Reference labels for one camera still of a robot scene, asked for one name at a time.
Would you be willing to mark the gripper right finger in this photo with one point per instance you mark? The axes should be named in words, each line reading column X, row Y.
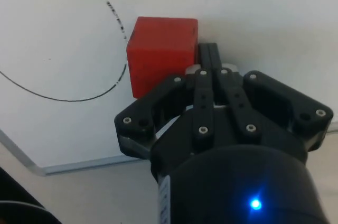
column 280, row 97

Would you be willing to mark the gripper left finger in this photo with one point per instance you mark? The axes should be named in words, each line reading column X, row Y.
column 203, row 102

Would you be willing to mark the red cube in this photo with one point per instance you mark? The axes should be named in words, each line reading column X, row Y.
column 158, row 55

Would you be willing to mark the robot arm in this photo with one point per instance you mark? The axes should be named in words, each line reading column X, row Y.
column 18, row 208

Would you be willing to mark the flat whiteboard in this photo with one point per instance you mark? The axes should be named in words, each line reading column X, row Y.
column 66, row 129

